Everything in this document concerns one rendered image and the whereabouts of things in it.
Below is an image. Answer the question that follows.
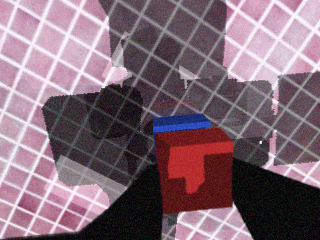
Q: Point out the red block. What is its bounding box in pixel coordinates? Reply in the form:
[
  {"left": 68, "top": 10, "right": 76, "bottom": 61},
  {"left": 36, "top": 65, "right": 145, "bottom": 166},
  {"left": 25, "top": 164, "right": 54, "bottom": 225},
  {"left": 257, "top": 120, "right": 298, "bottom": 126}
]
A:
[{"left": 155, "top": 127, "right": 233, "bottom": 214}]

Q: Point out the blue block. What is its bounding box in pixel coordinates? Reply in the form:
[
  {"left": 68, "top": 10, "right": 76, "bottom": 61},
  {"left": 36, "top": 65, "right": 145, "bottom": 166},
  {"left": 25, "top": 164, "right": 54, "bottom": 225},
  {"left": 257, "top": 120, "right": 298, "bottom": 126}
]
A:
[{"left": 153, "top": 113, "right": 210, "bottom": 154}]

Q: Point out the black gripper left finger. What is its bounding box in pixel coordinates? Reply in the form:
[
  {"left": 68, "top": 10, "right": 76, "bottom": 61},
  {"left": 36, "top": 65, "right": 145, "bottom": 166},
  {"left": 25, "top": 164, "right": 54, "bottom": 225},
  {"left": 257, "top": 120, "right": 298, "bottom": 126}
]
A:
[{"left": 0, "top": 164, "right": 163, "bottom": 240}]

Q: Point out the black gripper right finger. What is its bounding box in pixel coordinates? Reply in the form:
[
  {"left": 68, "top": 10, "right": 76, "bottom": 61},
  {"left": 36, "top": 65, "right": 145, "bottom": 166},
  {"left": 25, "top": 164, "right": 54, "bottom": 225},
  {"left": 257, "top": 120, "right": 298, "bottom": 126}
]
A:
[{"left": 232, "top": 157, "right": 320, "bottom": 240}]

